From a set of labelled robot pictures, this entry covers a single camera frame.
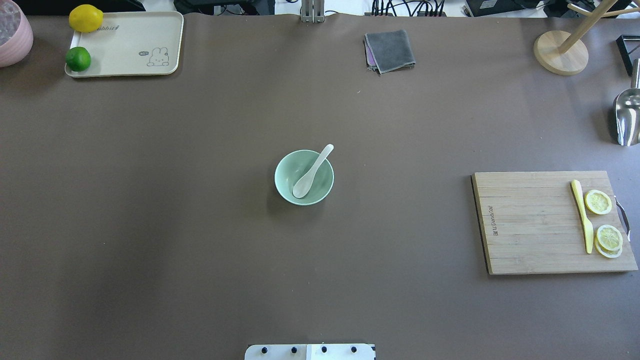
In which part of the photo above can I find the mint green bowl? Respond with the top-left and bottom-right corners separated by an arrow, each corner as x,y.
274,149 -> 335,206

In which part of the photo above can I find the white ceramic spoon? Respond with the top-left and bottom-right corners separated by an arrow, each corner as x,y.
292,143 -> 334,199

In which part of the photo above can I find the pink ribbed bowl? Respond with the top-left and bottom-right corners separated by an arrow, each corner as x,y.
0,0 -> 34,68

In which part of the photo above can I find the grey folded cloth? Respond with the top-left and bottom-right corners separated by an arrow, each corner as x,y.
363,29 -> 416,75

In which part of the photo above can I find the bamboo cutting board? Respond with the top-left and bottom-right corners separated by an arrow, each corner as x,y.
471,170 -> 638,275

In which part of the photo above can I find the cream rabbit tray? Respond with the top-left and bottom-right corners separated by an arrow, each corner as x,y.
64,11 -> 185,78

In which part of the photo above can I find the green lime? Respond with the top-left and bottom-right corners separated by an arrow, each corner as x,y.
65,47 -> 92,72

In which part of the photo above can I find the yellow plastic knife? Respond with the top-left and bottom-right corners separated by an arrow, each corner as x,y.
570,179 -> 594,255

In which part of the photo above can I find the wooden mug tree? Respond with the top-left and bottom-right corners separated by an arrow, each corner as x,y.
534,0 -> 640,76

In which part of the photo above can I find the yellow lemon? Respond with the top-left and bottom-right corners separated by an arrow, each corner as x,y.
68,4 -> 105,34

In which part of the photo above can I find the stacked lemon slice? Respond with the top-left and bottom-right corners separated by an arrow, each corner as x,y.
594,224 -> 624,259

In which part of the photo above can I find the steel scoop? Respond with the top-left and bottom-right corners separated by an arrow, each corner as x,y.
614,58 -> 640,147

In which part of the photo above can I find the aluminium frame post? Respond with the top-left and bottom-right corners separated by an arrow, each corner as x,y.
300,0 -> 325,23

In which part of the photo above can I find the white camera pillar base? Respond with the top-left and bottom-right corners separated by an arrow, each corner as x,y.
244,342 -> 377,360

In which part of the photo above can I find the lemon slice near handle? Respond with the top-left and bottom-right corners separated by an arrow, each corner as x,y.
583,189 -> 613,215

